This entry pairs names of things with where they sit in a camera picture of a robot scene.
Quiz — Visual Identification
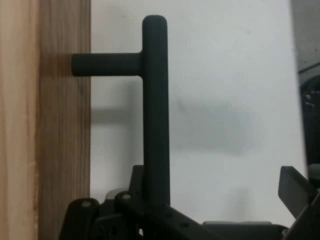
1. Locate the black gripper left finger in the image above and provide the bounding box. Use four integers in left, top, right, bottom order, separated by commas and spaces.
57, 164, 221, 240

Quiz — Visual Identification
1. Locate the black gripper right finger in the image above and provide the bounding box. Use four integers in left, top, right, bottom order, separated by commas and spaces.
277, 165, 320, 240

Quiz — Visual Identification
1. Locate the wooden cabinet door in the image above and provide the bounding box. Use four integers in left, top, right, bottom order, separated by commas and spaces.
36, 0, 92, 240

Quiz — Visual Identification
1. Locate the black round floor object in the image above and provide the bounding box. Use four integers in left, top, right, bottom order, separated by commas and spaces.
299, 74, 320, 111

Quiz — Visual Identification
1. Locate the brown wooden drawer cabinet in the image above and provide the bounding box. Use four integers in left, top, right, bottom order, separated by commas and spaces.
0, 0, 41, 240

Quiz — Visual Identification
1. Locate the black bar drawer handle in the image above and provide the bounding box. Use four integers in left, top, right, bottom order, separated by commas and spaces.
71, 14, 171, 208

